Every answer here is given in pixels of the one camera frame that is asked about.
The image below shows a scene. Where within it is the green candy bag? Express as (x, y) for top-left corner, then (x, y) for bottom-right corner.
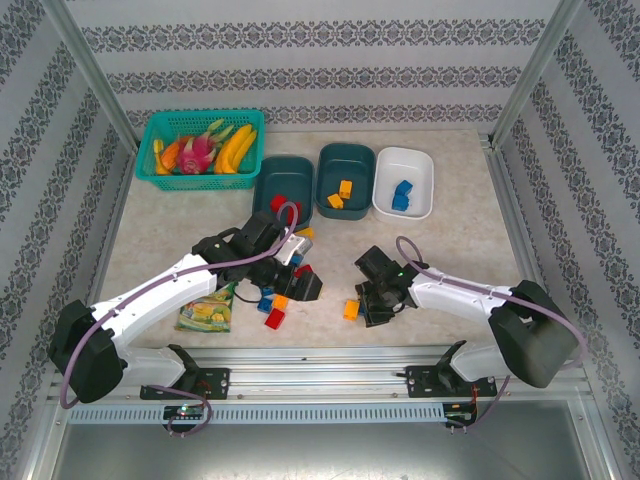
(174, 280), (239, 334)

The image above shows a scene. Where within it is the dark teal container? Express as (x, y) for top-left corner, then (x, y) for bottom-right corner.
(313, 142), (377, 222)
(252, 155), (315, 232)

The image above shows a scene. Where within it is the teal plastic basket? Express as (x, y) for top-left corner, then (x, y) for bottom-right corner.
(135, 108), (266, 192)

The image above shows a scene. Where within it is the yellow banana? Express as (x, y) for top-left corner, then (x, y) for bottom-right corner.
(213, 123), (254, 175)
(227, 129), (259, 174)

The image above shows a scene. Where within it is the white container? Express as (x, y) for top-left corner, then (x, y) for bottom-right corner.
(372, 146), (435, 225)

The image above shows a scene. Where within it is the pink dragon fruit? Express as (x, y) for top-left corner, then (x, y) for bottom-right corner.
(174, 119), (234, 176)

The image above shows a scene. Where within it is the orange mango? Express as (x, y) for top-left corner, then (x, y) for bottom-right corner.
(158, 139), (184, 171)

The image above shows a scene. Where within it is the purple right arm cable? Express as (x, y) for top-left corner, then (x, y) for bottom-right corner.
(395, 235), (589, 436)

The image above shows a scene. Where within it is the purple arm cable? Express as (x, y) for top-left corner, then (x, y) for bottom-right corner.
(59, 199), (301, 439)
(395, 235), (589, 436)

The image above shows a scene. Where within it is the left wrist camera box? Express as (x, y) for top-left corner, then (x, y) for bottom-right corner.
(277, 233), (314, 266)

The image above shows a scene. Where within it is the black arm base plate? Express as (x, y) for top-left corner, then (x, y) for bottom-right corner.
(404, 364), (499, 400)
(139, 367), (231, 401)

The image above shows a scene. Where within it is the aluminium mounting rail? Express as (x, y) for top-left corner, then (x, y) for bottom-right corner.
(47, 347), (591, 401)

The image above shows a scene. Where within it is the slotted grey cable duct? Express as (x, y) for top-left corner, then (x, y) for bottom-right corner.
(67, 404), (446, 425)

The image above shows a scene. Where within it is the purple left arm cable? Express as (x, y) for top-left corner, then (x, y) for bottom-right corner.
(59, 199), (301, 439)

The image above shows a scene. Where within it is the aluminium frame post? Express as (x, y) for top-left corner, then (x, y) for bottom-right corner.
(42, 0), (140, 149)
(488, 0), (585, 149)

